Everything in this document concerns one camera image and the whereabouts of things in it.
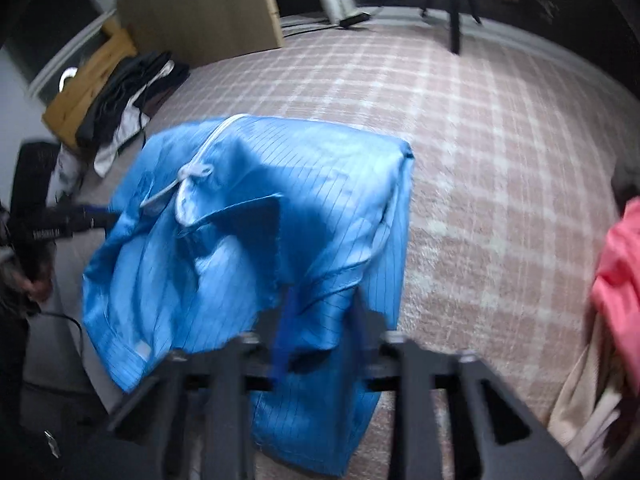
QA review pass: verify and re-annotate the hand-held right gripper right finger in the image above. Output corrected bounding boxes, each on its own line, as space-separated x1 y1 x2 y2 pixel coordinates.
350 300 583 480

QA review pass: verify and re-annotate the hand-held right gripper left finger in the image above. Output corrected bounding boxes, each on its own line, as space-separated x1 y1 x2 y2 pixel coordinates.
70 305 296 480

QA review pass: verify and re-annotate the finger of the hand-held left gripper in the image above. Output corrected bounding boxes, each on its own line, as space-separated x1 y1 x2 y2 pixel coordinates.
75 202 118 233

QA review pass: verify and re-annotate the blue pinstriped coat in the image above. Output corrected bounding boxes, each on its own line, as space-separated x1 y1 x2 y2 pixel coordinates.
81 114 416 476

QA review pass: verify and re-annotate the black clothes pile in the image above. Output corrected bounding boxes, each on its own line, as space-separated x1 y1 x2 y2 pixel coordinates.
75 50 191 161

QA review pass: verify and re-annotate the person's left hand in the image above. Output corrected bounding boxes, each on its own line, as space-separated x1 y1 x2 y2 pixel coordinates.
20 255 57 303

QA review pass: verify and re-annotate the yellow cardboard box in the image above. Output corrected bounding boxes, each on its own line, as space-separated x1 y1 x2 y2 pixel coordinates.
42 20 138 153

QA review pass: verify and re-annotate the pink plaid blanket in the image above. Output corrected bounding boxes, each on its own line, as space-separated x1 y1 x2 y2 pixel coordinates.
75 2 631 461

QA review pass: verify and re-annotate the black zipped jacket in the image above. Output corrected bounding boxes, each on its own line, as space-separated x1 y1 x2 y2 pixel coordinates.
0 300 166 480

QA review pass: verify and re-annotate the beige garment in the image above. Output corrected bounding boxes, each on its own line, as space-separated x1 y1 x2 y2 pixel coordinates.
547 305 631 466

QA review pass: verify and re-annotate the light wooden board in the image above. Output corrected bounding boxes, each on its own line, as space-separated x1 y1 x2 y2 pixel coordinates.
117 0 286 68

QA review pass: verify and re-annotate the pink garment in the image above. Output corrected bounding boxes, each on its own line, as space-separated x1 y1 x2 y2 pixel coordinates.
590 199 640 368

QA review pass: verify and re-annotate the black tripod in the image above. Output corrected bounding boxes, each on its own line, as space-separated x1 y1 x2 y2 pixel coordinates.
419 0 483 55

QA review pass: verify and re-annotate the black cable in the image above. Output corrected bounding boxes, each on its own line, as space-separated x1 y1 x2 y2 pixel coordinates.
30 310 85 356

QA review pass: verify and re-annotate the white window frame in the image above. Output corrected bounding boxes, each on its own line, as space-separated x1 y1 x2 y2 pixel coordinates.
25 0 123 101

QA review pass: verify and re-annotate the black adapter cord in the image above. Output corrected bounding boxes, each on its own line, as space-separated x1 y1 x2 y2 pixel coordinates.
280 7 346 37

